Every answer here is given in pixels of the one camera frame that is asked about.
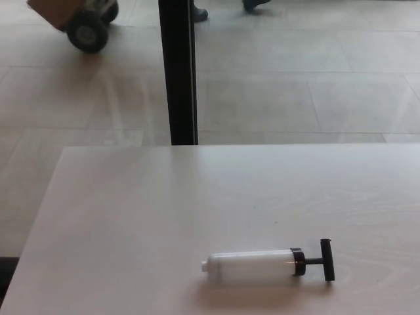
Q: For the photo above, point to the dark shoe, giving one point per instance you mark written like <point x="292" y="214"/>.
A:
<point x="254" y="4"/>
<point x="199" y="13"/>

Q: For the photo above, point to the hand truck with black wheels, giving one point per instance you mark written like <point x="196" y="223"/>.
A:
<point x="87" y="33"/>

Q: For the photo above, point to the brown cardboard box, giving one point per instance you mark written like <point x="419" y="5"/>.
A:
<point x="54" y="13"/>

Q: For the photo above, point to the black vertical window post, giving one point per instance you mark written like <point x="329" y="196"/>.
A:
<point x="177" y="65"/>

